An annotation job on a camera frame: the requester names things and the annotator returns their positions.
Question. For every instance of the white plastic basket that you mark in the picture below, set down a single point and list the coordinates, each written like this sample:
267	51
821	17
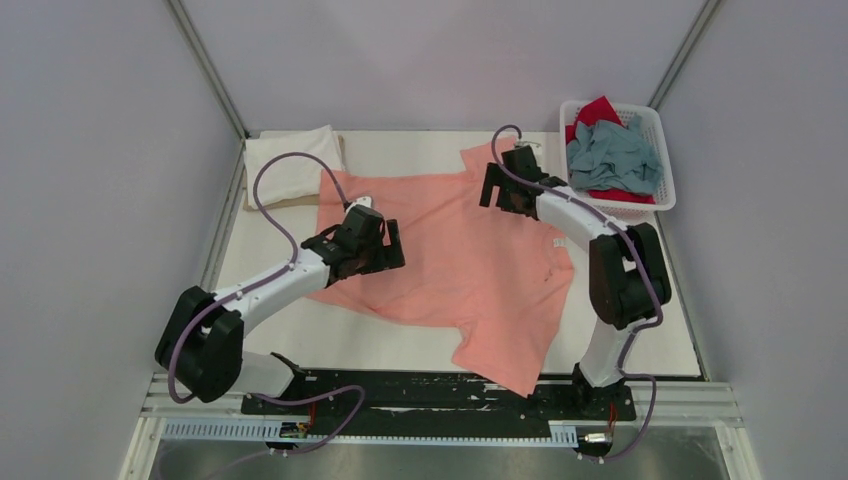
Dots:
651	130

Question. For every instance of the folded white t shirt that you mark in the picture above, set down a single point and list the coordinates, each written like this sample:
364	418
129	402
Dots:
291	166

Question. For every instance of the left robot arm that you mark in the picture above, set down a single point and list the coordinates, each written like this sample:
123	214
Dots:
202	345

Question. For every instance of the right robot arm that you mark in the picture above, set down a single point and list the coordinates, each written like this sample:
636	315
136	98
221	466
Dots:
628	279

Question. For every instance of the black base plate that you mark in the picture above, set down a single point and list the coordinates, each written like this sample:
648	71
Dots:
439	403

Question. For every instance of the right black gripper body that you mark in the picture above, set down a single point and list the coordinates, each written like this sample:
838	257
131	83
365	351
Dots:
508	199

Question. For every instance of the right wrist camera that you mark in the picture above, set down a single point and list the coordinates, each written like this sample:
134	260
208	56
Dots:
536	148

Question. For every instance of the aluminium frame post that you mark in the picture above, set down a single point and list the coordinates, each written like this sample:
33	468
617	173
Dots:
195	43
700	25

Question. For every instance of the white slotted cable duct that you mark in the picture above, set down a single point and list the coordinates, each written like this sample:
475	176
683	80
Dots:
278	431

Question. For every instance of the right aluminium frame post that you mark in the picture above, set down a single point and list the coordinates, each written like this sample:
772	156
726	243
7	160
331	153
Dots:
700	25

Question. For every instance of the left aluminium frame post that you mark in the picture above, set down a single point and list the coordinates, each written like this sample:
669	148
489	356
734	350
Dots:
195	43

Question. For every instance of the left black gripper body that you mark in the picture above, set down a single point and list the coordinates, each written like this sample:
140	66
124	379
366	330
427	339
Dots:
371	256

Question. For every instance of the grey blue t shirt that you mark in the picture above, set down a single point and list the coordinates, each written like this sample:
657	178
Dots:
608	156

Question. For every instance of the salmon pink t shirt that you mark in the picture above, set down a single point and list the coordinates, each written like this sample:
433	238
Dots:
500	279

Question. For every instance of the red t shirt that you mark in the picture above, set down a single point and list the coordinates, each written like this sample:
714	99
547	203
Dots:
600	109

